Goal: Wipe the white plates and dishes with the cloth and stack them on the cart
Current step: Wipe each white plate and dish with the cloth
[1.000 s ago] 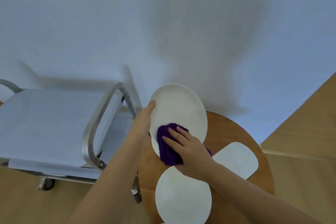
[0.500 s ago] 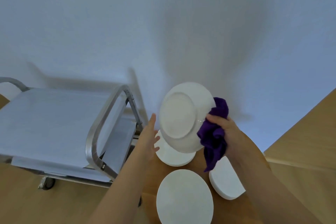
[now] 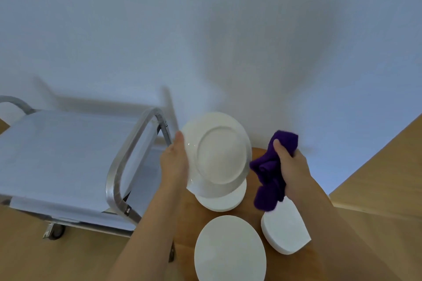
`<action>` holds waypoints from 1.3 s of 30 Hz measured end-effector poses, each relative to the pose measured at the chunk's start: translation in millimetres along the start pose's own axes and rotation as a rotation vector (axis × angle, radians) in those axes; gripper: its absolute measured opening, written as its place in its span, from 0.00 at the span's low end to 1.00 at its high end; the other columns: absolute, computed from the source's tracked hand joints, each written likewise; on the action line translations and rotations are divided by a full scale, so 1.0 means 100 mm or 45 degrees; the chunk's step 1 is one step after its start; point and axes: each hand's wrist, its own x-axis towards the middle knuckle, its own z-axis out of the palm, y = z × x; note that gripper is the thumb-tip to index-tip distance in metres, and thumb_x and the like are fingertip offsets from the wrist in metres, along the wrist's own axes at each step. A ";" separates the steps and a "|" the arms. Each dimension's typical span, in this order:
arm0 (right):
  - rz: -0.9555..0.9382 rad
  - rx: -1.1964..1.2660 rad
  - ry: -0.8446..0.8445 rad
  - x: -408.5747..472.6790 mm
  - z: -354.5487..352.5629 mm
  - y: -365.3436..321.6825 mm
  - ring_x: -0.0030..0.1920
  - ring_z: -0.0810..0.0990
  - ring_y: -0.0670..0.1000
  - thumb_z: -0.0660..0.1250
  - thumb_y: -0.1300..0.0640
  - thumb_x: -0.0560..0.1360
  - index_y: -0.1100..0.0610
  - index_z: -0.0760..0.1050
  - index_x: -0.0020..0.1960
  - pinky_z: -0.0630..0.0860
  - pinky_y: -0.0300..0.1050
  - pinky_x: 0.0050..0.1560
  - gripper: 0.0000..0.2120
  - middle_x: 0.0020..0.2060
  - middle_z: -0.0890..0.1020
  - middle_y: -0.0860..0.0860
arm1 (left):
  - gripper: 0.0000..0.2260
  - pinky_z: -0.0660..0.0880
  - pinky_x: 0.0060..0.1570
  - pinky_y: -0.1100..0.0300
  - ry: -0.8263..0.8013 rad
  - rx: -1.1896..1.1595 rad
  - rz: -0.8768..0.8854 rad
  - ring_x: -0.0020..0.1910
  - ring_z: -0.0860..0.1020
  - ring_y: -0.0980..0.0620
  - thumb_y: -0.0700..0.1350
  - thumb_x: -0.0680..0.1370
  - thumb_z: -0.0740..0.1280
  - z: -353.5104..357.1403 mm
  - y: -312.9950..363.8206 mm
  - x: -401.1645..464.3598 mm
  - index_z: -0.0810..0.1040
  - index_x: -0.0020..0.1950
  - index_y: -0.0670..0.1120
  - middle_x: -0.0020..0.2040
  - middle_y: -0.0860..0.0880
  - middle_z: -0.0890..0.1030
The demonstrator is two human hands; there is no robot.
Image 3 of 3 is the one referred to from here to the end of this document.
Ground person's left hand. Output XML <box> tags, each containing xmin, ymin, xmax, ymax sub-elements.
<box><xmin>160</xmin><ymin>131</ymin><xmax>190</xmax><ymax>192</ymax></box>

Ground person's right hand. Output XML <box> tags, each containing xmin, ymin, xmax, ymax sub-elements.
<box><xmin>273</xmin><ymin>139</ymin><xmax>314</xmax><ymax>200</ymax></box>

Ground purple cleaning cloth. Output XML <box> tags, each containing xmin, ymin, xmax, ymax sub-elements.
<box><xmin>249</xmin><ymin>130</ymin><xmax>299</xmax><ymax>212</ymax></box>

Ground white round dinner plate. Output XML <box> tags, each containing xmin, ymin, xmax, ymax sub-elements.
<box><xmin>180</xmin><ymin>112</ymin><xmax>253</xmax><ymax>199</ymax></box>
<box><xmin>194</xmin><ymin>215</ymin><xmax>267</xmax><ymax>281</ymax></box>

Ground stack of white rectangular plates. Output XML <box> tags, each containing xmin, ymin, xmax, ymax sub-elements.
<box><xmin>261</xmin><ymin>197</ymin><xmax>312</xmax><ymax>256</ymax></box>

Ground stack of white round plates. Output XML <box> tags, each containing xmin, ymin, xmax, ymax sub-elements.
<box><xmin>194</xmin><ymin>178</ymin><xmax>247</xmax><ymax>213</ymax></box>

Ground steel three-tier cart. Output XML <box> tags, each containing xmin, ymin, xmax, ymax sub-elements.
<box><xmin>0</xmin><ymin>95</ymin><xmax>176</xmax><ymax>263</ymax></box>

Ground person's right forearm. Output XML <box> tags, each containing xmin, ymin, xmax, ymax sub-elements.
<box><xmin>287</xmin><ymin>188</ymin><xmax>403</xmax><ymax>281</ymax></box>

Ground person's left forearm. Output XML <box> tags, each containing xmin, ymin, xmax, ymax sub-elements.
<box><xmin>107</xmin><ymin>185</ymin><xmax>189</xmax><ymax>281</ymax></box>

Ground round wooden side table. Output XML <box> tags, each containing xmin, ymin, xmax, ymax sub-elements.
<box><xmin>173</xmin><ymin>147</ymin><xmax>334</xmax><ymax>281</ymax></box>

